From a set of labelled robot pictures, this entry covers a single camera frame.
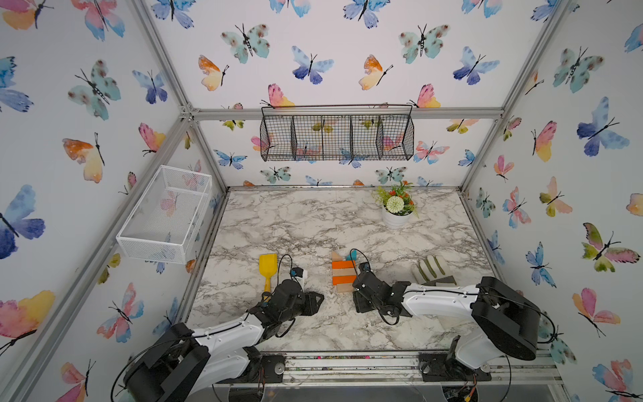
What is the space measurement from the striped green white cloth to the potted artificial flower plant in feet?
0.59

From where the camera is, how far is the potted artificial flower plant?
3.12 feet

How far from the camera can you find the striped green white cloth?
0.94m
